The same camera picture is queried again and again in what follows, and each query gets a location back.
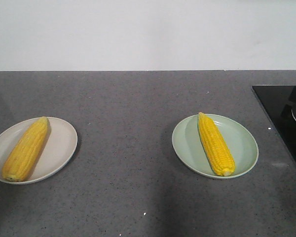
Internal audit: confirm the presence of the orange-yellow corn cob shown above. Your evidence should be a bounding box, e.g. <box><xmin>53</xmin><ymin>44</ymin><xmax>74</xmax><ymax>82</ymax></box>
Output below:
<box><xmin>1</xmin><ymin>117</ymin><xmax>49</xmax><ymax>182</ymax></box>

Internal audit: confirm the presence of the bright yellow corn cob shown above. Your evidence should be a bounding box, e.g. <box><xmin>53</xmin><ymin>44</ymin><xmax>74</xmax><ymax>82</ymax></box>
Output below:
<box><xmin>197</xmin><ymin>112</ymin><xmax>235</xmax><ymax>177</ymax></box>

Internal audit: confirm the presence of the black gas stove top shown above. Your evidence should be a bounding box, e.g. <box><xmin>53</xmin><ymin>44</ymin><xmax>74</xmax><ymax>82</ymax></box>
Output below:
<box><xmin>252</xmin><ymin>85</ymin><xmax>296</xmax><ymax>163</ymax></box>

